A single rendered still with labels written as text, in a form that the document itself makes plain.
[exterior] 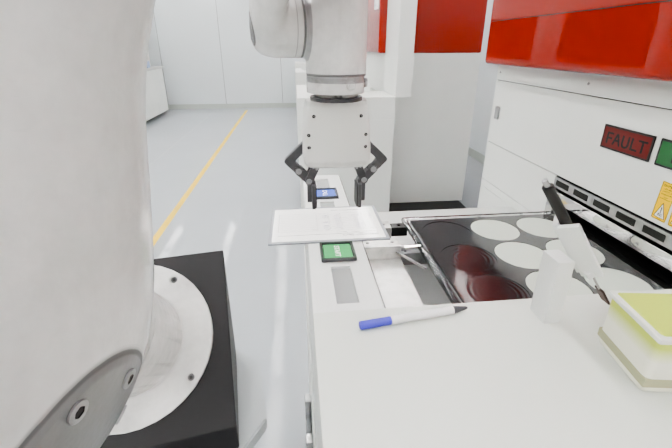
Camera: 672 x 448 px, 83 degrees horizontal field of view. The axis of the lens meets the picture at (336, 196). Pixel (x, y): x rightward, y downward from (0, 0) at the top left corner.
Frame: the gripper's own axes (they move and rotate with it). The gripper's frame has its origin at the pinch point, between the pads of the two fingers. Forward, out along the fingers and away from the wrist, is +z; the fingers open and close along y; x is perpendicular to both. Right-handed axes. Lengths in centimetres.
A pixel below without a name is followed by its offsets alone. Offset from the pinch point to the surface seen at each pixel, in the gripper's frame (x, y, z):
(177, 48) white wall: -794, 239, -15
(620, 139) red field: -12, -58, -5
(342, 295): 12.7, 0.4, 9.6
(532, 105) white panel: -43, -58, -7
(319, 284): 10.4, 3.4, 9.2
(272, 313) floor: -105, 22, 105
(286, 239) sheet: -2.9, 8.3, 8.9
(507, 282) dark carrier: 4.4, -28.9, 15.3
